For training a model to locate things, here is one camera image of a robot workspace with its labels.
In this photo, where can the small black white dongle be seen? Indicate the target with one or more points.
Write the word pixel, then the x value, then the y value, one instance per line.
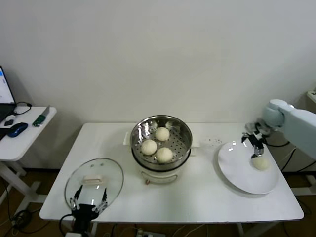
pixel 10 122

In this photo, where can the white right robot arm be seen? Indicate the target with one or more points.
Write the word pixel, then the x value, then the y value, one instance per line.
pixel 298 121

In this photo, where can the blue computer mouse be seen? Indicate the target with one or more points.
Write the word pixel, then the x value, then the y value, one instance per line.
pixel 17 129

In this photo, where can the black flat pad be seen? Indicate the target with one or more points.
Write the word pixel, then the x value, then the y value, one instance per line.
pixel 3 134

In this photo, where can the white steamed baozi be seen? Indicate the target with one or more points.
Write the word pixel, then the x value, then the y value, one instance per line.
pixel 162 134
pixel 164 154
pixel 149 147
pixel 260 163

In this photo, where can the black laptop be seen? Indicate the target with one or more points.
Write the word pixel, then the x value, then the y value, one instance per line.
pixel 5 86

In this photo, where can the white round plate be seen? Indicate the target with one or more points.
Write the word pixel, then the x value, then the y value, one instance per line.
pixel 234 168

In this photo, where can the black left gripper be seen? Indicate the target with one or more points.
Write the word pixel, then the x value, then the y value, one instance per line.
pixel 85 214

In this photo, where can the white electric cooker base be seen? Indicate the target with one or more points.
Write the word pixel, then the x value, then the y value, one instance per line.
pixel 160 176

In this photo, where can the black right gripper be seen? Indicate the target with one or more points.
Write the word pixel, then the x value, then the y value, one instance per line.
pixel 258 139

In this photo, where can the white power strip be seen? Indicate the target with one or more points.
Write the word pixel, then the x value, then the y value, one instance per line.
pixel 145 232

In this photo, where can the stainless steel steamer basket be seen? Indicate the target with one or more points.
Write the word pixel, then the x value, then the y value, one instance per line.
pixel 180 138

